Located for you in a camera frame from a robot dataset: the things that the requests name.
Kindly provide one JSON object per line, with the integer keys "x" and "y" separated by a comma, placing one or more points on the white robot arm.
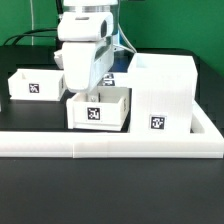
{"x": 86, "y": 30}

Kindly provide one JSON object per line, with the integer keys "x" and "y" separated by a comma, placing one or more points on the white L-shaped fence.
{"x": 204, "y": 142}

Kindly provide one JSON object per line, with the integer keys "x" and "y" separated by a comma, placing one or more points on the white fiducial marker plate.
{"x": 115, "y": 79}

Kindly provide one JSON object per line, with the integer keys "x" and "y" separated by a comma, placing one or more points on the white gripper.
{"x": 84, "y": 64}

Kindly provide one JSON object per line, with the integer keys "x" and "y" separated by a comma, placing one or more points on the white drawer housing box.
{"x": 163, "y": 90}

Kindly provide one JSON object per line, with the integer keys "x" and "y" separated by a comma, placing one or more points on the white drawer tray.
{"x": 37, "y": 84}
{"x": 109, "y": 114}

